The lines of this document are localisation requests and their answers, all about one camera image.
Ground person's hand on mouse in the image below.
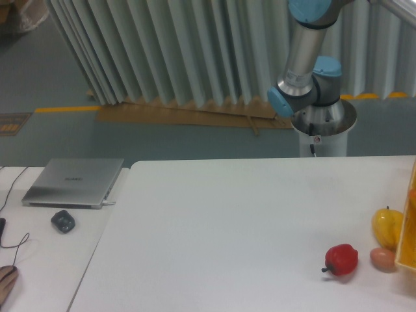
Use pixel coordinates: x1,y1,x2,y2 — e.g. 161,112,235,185
0,265,19,306

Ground silver closed laptop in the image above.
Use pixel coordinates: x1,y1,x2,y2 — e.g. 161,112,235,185
21,158,124,209

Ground yellow wooden box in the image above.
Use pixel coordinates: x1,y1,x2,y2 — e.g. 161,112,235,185
395,163,415,274

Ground black cable plug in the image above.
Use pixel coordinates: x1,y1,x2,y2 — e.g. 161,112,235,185
0,218,6,233

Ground yellow toy bell pepper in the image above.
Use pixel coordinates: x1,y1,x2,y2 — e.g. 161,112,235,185
371,206,404,252

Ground grey folding screen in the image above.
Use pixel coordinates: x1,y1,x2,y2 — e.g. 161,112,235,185
46,1,415,107

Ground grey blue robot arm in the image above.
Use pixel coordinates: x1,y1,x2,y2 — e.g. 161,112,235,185
268,1,415,117

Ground brown toy egg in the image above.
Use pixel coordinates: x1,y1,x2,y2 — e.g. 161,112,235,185
370,248,396,272

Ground black thin cable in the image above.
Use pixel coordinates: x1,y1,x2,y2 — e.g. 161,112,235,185
0,166,30,266

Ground red toy bell pepper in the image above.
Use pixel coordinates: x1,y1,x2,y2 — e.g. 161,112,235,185
321,244,358,276

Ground brown cardboard sheet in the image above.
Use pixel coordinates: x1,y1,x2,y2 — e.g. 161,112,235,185
96,96,293,136

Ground white usb plug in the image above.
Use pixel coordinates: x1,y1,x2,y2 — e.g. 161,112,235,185
102,200,116,206

